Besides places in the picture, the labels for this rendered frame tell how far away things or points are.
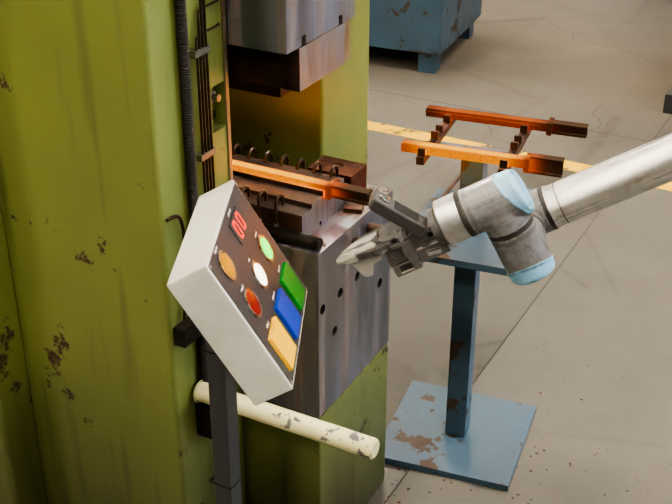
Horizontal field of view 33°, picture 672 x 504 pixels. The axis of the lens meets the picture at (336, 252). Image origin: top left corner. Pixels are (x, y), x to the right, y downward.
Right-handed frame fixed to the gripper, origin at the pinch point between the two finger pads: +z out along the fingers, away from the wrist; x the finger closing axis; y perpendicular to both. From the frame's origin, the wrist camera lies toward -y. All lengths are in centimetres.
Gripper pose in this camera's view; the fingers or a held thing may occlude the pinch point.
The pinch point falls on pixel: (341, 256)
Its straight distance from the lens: 214.5
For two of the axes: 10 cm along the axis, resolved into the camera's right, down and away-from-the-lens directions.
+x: 0.7, -4.8, 8.7
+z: -8.8, 3.9, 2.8
